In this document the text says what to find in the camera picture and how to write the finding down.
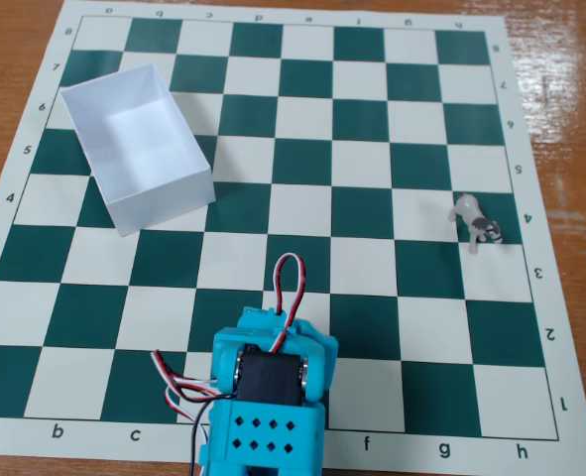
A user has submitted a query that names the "red white black servo cable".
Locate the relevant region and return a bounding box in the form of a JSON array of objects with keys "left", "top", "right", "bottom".
[
  {"left": 165, "top": 384, "right": 210, "bottom": 476},
  {"left": 274, "top": 252, "right": 307, "bottom": 351},
  {"left": 151, "top": 349, "right": 220, "bottom": 398}
]

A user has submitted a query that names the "green white chessboard mat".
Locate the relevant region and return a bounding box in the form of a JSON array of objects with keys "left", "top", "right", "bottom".
[{"left": 0, "top": 0, "right": 586, "bottom": 472}]

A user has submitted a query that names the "white open plastic box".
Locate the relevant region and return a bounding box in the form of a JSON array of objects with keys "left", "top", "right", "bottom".
[{"left": 59, "top": 62, "right": 217, "bottom": 238}]

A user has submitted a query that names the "small white grey toy horse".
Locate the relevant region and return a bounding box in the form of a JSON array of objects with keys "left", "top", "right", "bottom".
[{"left": 446, "top": 192, "right": 505, "bottom": 255}]

